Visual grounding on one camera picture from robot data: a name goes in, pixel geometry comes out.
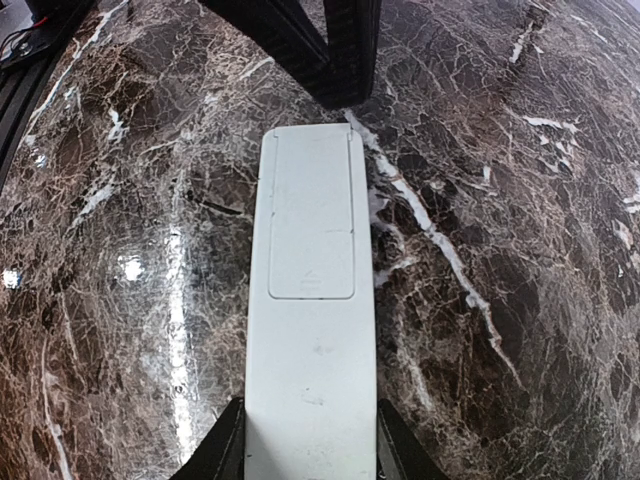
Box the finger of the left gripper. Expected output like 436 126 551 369
203 0 331 103
324 0 381 106

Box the white remote control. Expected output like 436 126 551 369
244 123 377 479

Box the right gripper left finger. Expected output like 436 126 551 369
170 399 245 480

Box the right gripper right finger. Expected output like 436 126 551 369
376 399 448 480

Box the black front rail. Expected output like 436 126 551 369
1 1 95 177

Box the white battery cover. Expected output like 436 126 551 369
269 124 354 300

